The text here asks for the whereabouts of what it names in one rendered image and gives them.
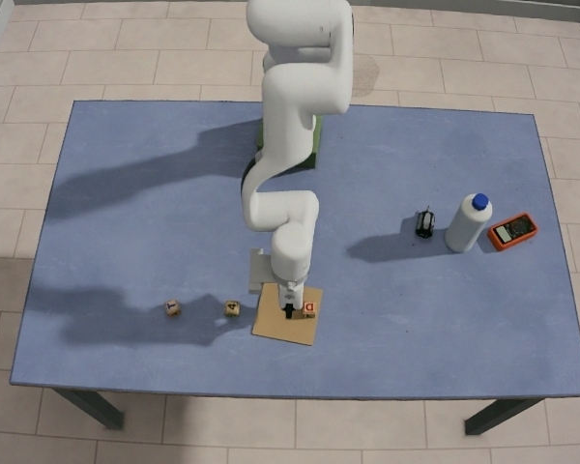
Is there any white plastic bottle with blue cap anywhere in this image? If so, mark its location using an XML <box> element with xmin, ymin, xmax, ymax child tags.
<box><xmin>445</xmin><ymin>193</ymin><xmax>492</xmax><ymax>253</ymax></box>

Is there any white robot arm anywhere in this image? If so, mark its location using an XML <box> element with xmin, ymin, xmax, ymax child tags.
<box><xmin>242</xmin><ymin>0</ymin><xmax>353</xmax><ymax>295</ymax></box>

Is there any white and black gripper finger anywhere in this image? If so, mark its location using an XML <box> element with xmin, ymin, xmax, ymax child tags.
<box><xmin>282</xmin><ymin>304</ymin><xmax>296</xmax><ymax>319</ymax></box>

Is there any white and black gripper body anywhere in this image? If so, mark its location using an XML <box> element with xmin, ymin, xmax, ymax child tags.
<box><xmin>277</xmin><ymin>281</ymin><xmax>305</xmax><ymax>309</ymax></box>

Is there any tan square mat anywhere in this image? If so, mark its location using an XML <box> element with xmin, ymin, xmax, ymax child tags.
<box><xmin>252</xmin><ymin>283</ymin><xmax>323</xmax><ymax>346</ymax></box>

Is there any orange digital multimeter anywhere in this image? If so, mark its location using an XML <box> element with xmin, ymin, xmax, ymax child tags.
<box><xmin>487</xmin><ymin>213</ymin><xmax>538</xmax><ymax>251</ymax></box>

